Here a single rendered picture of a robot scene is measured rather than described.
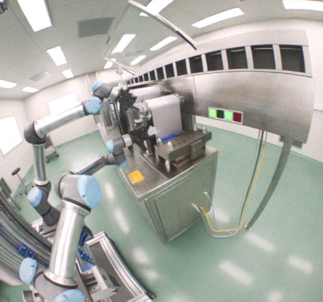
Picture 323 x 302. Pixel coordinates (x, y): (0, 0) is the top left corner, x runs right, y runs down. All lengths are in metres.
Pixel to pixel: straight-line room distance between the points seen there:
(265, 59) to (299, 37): 0.24
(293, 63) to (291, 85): 0.14
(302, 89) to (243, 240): 1.38
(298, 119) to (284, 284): 1.47
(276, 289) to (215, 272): 0.70
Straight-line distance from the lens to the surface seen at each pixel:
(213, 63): 0.92
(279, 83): 0.69
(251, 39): 0.75
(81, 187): 0.44
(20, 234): 0.77
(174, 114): 0.93
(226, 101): 0.79
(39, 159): 0.90
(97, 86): 0.74
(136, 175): 0.78
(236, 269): 1.46
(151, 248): 1.49
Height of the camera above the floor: 1.39
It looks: 24 degrees down
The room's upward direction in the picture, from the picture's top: 10 degrees counter-clockwise
